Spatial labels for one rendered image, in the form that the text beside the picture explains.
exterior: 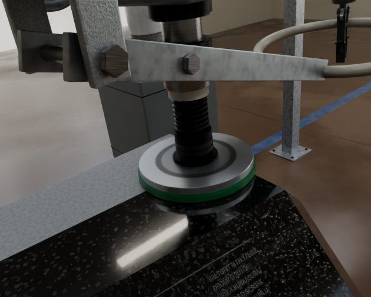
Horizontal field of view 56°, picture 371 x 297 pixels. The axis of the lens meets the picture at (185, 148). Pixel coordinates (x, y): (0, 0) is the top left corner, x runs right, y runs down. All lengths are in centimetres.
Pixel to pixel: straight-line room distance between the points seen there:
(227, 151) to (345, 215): 133
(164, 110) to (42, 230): 95
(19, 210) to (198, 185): 31
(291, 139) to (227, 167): 177
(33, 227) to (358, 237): 148
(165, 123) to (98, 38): 112
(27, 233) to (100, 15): 37
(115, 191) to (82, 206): 6
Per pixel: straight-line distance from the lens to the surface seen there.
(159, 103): 143
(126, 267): 49
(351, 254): 172
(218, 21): 735
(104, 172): 71
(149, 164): 64
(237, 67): 60
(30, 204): 68
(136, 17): 152
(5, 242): 61
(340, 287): 62
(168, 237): 52
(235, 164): 61
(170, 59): 48
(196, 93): 57
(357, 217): 193
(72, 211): 62
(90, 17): 37
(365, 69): 93
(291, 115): 229
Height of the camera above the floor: 116
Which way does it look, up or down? 27 degrees down
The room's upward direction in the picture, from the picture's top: 7 degrees counter-clockwise
